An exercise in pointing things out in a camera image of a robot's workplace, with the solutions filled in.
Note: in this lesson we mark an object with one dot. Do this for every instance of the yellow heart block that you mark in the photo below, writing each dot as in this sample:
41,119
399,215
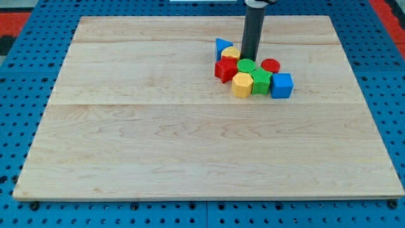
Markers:
230,52

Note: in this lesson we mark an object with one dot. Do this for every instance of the blue triangle block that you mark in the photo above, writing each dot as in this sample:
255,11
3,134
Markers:
221,44

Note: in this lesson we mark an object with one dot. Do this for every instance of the yellow hexagon block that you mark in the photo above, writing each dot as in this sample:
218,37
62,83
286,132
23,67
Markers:
242,85

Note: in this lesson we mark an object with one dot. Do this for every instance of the red pentagon block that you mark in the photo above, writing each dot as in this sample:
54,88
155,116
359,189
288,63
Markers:
226,69

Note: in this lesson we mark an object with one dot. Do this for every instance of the green cylinder block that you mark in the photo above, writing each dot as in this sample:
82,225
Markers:
246,65

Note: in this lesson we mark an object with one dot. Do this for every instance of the light wooden board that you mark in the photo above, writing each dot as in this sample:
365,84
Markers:
136,114

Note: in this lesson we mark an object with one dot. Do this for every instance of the green star block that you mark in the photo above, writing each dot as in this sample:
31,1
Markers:
261,81

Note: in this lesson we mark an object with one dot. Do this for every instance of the blue cube block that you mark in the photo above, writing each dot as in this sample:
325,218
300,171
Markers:
281,85

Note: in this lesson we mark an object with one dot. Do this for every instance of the red cylinder block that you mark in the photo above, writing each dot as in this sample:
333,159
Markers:
271,65

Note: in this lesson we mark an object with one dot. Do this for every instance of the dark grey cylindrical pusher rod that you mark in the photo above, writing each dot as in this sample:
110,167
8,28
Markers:
253,24

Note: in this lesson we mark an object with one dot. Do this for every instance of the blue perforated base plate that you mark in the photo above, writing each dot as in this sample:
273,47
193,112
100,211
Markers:
31,67

